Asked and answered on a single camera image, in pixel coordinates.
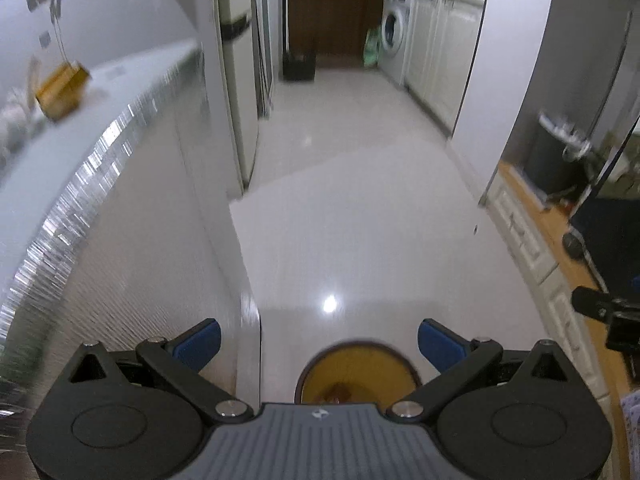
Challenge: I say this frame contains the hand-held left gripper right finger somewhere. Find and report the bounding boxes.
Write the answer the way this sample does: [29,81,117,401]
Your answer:
[386,318,572,427]

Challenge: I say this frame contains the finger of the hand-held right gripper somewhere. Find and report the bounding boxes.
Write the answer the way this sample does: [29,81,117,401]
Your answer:
[571,286,618,320]

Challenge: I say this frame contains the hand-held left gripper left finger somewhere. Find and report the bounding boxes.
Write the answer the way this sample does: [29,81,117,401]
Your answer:
[67,318,256,425]

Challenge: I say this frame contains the yellow round bowl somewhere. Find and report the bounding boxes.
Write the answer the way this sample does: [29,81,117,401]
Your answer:
[294,338,423,406]

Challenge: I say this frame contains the yellow cigarette box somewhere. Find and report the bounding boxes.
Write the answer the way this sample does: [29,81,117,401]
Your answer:
[35,61,92,122]

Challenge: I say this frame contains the black trash bin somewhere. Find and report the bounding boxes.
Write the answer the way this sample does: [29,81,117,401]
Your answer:
[282,51,317,82]

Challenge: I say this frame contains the black computer mouse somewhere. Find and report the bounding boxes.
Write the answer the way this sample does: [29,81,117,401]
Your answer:
[562,231,586,260]

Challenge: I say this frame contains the white cabinet with wooden top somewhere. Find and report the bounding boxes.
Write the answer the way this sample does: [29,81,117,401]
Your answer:
[480,160,631,461]

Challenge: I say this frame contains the dark grey box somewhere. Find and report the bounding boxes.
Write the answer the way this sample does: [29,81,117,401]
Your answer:
[522,117,593,198]

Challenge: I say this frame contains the white refrigerator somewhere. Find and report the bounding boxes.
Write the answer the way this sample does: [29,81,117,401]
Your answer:
[212,0,275,192]

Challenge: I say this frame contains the white kitchen cabinets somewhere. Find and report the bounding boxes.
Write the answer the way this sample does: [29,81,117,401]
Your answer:
[402,0,488,133]

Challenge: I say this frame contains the green plastic bag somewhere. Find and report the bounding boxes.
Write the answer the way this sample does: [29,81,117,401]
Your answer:
[363,27,383,67]

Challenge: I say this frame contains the white washing machine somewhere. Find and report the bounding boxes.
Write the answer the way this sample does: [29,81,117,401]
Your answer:
[380,0,417,86]

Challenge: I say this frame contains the brown wooden door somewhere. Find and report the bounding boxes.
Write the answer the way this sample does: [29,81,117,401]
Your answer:
[286,0,388,68]

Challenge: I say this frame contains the thin black cable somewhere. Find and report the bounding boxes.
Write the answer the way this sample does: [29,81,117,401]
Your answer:
[590,115,640,201]

